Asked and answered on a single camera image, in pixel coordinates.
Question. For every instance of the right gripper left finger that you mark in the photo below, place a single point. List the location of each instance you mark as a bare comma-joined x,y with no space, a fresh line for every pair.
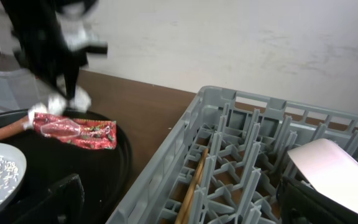
61,202

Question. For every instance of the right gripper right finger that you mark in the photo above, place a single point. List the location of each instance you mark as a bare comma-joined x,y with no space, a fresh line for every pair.
300,203

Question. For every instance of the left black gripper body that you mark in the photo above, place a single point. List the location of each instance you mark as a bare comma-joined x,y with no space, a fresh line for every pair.
50,54

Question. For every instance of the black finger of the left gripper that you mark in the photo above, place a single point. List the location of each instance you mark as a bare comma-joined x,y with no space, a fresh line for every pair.
70,75

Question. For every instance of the white paper napkin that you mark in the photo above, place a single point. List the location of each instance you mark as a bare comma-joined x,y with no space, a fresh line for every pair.
57,105

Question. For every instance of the pink white bowl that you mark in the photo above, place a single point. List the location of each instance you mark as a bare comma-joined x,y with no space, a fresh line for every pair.
330,170

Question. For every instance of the red snack wrapper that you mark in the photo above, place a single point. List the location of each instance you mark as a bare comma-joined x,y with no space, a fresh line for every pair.
85,133

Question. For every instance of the orange carrot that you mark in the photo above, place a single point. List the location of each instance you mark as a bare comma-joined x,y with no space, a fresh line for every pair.
13,128

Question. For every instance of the wooden chopstick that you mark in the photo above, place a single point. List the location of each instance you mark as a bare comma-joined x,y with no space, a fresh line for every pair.
189,205
198,172

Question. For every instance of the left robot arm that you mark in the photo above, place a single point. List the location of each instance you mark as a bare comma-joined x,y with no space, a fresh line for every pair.
26,15

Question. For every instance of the clear plastic waste bin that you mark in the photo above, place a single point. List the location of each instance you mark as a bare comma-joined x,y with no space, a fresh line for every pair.
19,89

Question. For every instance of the grey dishwasher rack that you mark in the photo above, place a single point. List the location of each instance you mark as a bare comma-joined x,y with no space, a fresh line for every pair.
248,137

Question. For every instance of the round black serving tray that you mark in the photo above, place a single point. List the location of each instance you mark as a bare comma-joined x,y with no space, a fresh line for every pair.
103,172

